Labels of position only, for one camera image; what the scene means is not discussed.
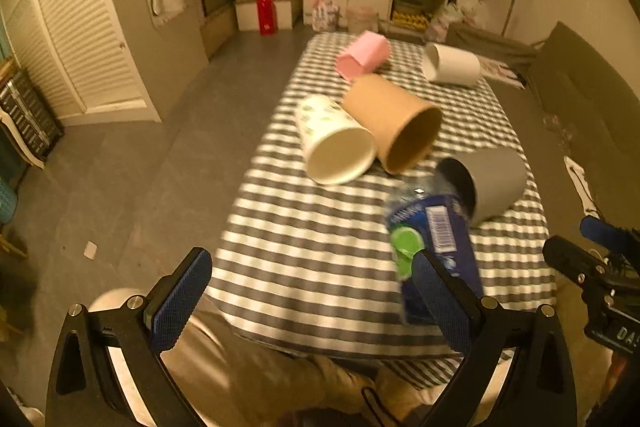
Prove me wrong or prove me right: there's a blue label clear plastic cup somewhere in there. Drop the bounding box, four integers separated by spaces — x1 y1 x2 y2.
385 176 484 325

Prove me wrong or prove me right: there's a grey cup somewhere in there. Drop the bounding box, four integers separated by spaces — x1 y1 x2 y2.
435 147 527 225

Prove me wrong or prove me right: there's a brown paper cup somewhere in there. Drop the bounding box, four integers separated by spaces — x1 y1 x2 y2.
342 74 442 176

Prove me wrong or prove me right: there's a white cylindrical cup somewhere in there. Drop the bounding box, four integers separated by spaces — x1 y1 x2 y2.
422 42 480 88

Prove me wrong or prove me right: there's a white patterned paper cup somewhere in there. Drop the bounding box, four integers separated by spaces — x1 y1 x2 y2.
295 94 378 185

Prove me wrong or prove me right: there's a pink hexagonal cup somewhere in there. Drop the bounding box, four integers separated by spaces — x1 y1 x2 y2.
335 30 390 81

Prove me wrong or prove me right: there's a dark green sofa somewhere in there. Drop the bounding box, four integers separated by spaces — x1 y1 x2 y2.
445 22 639 237

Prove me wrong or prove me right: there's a patterned milk carton pack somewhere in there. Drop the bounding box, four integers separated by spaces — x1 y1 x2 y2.
311 0 340 32

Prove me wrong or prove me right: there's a white louvered wardrobe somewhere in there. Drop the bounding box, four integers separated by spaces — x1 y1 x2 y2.
0 0 211 127

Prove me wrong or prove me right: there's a red thermos bottle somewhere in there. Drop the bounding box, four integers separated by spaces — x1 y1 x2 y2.
256 0 278 36

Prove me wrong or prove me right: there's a white box under fridge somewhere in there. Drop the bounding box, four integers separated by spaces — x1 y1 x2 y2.
234 0 303 31

